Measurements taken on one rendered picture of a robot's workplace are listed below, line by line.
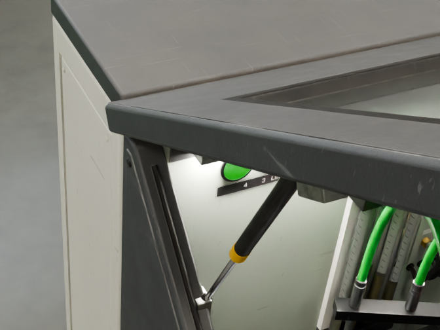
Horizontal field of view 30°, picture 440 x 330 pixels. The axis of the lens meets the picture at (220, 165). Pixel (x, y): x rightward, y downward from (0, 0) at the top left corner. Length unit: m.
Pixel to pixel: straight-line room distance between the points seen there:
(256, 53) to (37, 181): 2.18
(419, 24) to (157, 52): 0.40
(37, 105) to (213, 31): 2.51
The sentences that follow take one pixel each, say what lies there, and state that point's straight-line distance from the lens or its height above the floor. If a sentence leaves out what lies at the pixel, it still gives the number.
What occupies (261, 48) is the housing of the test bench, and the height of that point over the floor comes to 1.50.
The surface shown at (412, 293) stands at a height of 1.14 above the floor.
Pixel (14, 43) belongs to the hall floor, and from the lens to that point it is 4.05.
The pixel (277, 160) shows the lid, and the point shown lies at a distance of 0.62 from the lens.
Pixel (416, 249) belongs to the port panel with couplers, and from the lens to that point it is 1.48.
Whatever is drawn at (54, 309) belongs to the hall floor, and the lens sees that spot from 2.74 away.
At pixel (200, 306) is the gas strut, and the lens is 1.00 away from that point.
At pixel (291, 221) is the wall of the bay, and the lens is 1.23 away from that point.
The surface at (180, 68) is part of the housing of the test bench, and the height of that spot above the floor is 1.50.
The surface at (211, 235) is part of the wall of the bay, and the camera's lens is 1.16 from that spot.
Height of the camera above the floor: 2.06
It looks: 38 degrees down
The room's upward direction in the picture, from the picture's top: 6 degrees clockwise
